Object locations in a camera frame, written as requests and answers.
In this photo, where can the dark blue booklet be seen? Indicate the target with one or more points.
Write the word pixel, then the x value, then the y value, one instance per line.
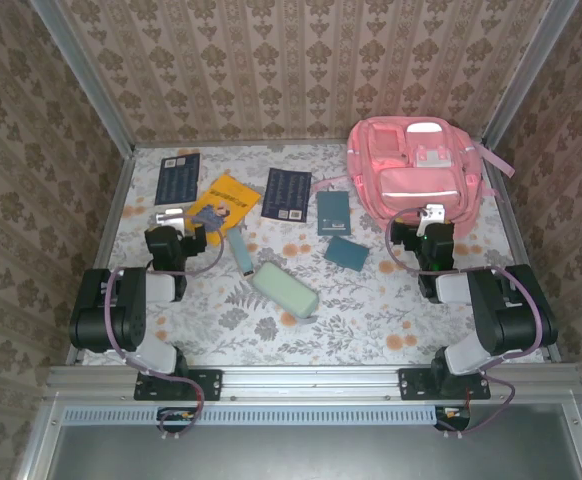
pixel 286 195
pixel 177 179

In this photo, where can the orange book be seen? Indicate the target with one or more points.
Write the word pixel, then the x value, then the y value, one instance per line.
pixel 228 200

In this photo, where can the small teal notebook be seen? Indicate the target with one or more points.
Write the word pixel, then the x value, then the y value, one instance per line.
pixel 346 253

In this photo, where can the pink backpack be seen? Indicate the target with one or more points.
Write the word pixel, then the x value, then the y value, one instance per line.
pixel 411 165

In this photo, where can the large teal notebook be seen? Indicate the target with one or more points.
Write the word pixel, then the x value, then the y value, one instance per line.
pixel 334 212

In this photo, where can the light green pencil case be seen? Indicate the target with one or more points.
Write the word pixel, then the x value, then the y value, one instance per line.
pixel 285 290

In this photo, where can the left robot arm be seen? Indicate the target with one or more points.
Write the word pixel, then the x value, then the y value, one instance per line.
pixel 121 310

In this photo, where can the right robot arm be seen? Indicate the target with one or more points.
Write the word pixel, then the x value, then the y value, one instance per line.
pixel 511 310

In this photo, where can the floral tablecloth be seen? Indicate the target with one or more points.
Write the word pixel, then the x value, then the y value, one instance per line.
pixel 351 310

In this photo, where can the grey metal panel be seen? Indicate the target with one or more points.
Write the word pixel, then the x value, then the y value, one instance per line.
pixel 311 455

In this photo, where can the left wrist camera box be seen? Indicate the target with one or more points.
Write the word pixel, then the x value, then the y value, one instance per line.
pixel 171 217

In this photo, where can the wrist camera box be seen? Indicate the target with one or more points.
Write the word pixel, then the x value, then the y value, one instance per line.
pixel 171 217
pixel 431 215

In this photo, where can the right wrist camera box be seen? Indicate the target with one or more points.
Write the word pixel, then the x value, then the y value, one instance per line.
pixel 431 215

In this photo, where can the aluminium side rail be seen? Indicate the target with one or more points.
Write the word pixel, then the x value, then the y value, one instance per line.
pixel 113 210
pixel 516 235

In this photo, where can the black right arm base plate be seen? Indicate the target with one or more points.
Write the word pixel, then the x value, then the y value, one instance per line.
pixel 411 385

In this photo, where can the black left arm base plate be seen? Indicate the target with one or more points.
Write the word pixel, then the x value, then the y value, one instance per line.
pixel 211 385

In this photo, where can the aluminium table edge rail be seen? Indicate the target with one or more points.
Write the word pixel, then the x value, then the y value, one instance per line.
pixel 271 142

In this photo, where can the aluminium mounting rail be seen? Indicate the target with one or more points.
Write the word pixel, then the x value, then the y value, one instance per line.
pixel 311 382

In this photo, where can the aluminium frame post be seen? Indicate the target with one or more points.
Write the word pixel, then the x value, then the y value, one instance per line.
pixel 526 70
pixel 86 80

